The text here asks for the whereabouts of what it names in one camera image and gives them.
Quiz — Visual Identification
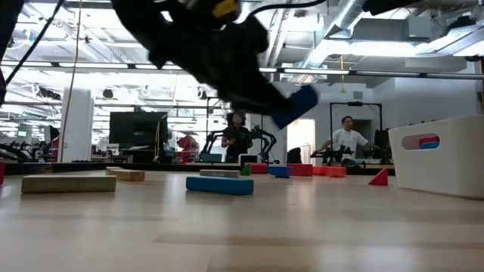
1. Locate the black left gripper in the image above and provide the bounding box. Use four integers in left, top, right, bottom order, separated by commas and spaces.
111, 0, 299, 116

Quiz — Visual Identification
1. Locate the small blue studded block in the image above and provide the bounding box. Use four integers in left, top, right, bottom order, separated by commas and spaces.
266, 165, 293, 179

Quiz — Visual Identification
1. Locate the plain wooden block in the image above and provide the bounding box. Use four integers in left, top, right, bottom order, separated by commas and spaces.
105, 166, 146, 183
199, 168, 241, 179
20, 174, 118, 195

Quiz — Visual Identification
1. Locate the small red block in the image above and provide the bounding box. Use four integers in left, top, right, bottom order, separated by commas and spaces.
368, 167, 389, 187

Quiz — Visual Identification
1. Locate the white plastic bin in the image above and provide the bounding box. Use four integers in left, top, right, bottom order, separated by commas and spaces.
388, 115, 484, 200

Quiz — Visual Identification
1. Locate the person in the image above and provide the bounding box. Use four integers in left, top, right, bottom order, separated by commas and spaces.
221, 111, 253, 164
317, 115, 374, 166

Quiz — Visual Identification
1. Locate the white framed box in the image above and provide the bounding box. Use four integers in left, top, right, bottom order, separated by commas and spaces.
237, 153, 263, 165

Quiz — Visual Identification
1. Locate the black office chair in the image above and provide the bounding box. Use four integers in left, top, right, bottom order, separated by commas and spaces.
286, 147, 303, 165

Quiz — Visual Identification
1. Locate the overhead light bar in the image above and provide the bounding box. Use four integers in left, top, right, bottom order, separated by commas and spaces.
0, 60, 484, 81

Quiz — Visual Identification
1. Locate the red background object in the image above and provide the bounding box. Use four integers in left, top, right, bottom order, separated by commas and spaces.
176, 134, 200, 162

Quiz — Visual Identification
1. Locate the large black monitor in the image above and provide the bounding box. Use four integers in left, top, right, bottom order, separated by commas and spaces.
108, 111, 169, 151

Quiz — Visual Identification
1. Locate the black upright screen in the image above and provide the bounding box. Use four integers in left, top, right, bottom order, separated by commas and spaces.
372, 128, 390, 162

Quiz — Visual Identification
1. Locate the white pillar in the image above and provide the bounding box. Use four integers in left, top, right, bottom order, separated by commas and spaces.
60, 88, 94, 163

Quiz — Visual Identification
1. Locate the black gantry frame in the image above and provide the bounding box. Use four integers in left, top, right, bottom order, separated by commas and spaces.
329, 101, 383, 159
206, 96, 265, 164

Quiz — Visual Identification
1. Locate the silver ventilation duct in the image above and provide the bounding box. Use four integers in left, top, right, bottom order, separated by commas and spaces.
302, 0, 379, 70

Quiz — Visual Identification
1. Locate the black table frame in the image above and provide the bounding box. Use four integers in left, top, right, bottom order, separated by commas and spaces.
0, 161, 397, 177

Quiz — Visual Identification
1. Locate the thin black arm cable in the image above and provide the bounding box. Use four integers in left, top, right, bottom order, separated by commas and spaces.
3, 0, 64, 86

